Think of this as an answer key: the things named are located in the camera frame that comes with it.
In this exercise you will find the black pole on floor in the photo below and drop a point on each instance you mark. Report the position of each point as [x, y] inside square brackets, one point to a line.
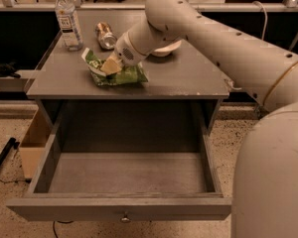
[11, 144]

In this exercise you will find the green jalapeno chip bag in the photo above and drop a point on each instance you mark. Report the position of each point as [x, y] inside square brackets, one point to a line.
[129, 74]

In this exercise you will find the light wooden box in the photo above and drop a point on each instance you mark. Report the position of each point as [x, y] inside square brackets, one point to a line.
[33, 144]

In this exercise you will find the clear plastic water bottle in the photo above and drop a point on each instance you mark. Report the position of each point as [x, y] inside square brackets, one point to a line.
[68, 21]

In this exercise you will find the grey wooden cabinet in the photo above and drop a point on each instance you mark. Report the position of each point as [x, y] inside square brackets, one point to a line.
[184, 74]

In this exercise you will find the silver metal can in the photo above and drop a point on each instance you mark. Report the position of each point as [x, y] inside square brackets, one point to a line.
[104, 35]

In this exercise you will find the black object on ledge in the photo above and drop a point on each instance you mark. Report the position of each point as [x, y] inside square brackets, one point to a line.
[8, 69]

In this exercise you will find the white paper bowl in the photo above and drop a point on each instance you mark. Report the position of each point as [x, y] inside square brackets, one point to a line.
[165, 51]

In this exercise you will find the metal drawer knob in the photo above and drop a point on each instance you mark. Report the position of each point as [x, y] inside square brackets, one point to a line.
[125, 218]

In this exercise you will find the open grey top drawer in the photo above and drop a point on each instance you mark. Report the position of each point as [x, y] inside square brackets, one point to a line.
[151, 159]

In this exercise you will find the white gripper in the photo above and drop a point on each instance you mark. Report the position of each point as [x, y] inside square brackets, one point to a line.
[124, 54]

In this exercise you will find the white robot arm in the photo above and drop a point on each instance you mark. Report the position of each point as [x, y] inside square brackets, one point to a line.
[265, 184]

